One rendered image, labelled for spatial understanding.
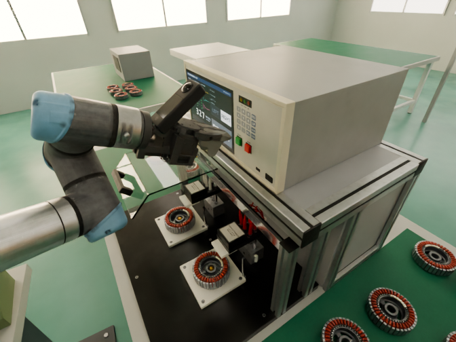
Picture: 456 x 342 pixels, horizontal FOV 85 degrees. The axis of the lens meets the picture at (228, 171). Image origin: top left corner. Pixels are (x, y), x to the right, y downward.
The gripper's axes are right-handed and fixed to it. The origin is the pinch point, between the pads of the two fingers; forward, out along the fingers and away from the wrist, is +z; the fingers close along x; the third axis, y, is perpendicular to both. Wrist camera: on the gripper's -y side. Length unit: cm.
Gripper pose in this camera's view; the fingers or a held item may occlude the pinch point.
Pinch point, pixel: (226, 133)
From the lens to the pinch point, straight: 57.9
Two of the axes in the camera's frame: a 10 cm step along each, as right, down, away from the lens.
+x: 5.3, 4.8, -7.0
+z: 7.8, 0.4, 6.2
